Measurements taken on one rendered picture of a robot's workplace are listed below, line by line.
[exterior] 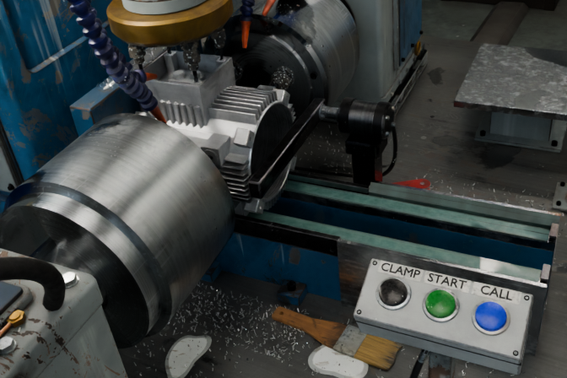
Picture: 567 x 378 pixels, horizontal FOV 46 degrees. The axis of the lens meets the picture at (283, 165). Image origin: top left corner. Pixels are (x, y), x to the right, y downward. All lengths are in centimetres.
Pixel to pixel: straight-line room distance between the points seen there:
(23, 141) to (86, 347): 46
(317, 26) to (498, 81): 43
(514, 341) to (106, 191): 46
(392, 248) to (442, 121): 57
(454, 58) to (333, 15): 62
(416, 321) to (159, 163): 35
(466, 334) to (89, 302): 37
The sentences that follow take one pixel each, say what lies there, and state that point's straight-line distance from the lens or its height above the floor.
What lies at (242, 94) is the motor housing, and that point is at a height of 111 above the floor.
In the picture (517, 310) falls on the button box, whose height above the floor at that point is 107.
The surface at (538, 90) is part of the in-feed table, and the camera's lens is 141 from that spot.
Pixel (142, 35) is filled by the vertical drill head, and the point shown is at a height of 124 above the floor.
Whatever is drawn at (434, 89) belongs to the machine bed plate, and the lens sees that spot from 165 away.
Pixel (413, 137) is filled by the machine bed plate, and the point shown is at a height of 80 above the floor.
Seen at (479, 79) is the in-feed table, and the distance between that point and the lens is 144.
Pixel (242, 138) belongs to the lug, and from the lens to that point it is 97.
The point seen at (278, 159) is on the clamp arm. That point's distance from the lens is 101.
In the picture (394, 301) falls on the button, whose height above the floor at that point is 107.
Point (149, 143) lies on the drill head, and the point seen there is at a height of 116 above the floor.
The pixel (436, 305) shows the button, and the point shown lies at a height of 107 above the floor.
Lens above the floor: 159
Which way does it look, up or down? 34 degrees down
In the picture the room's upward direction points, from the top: 7 degrees counter-clockwise
